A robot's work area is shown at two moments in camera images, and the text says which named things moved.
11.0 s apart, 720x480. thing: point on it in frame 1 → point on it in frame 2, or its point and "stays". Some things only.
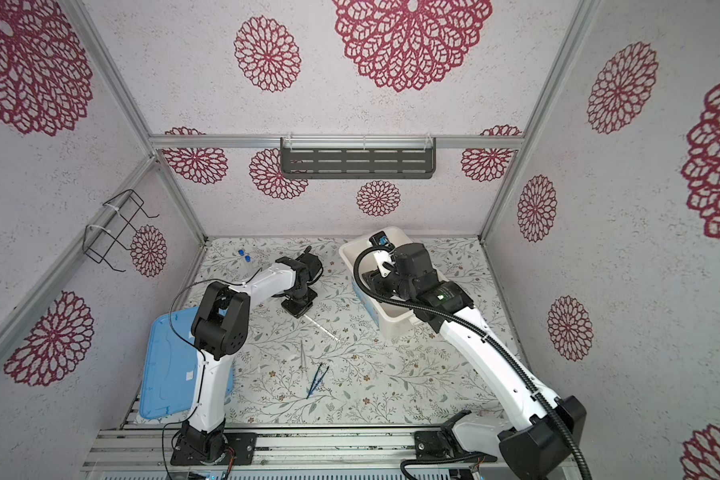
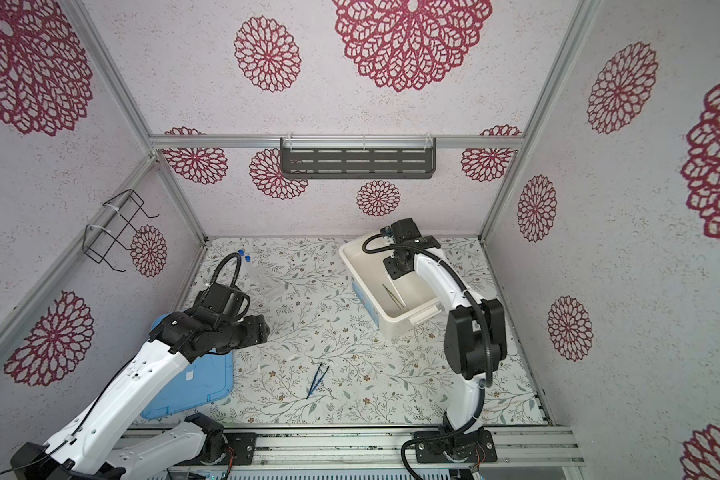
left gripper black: x=299 y=311 → x=257 y=331
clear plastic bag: x=247 y=268 stays
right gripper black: x=375 y=279 → x=389 y=263
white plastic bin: x=393 y=319 stays
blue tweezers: x=313 y=388 stays
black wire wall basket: x=97 y=243 stays
